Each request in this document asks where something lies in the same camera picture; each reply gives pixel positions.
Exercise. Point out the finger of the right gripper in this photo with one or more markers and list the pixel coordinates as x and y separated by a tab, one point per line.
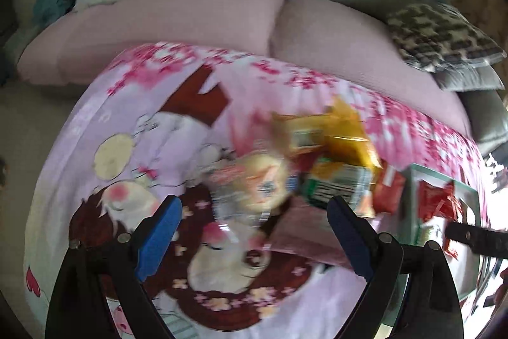
481	241

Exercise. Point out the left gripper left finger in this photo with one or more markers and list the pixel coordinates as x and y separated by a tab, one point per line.
128	260

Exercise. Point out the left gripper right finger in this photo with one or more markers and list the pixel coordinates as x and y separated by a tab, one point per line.
430	306

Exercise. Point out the red shiny snack packet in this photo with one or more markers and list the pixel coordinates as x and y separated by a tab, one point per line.
438	206

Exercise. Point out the red patterned packet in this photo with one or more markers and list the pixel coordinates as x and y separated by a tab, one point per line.
388	190

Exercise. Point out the green white cracker packet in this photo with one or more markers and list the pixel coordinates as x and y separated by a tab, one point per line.
327	179

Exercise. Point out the pink snack packet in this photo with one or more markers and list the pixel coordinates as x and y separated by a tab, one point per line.
304	230

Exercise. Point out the clear packet with yellow cake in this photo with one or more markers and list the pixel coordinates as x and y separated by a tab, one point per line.
250	188

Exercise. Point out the yellow orange snack packet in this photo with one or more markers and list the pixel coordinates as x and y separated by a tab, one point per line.
345	139

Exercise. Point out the green rimmed white tray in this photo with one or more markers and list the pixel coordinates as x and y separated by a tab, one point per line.
415	206

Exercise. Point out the pink cartoon print cloth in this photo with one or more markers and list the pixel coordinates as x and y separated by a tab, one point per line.
147	127

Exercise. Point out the grey cushion under pillow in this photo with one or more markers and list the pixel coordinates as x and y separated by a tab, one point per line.
469	79

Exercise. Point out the black white patterned pillow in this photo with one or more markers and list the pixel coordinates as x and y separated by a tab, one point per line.
437	37

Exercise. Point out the orange yellow box packet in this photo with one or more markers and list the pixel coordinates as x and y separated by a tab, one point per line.
295	135

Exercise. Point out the pink waffle sofa cover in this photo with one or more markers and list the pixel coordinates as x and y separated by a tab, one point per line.
317	34

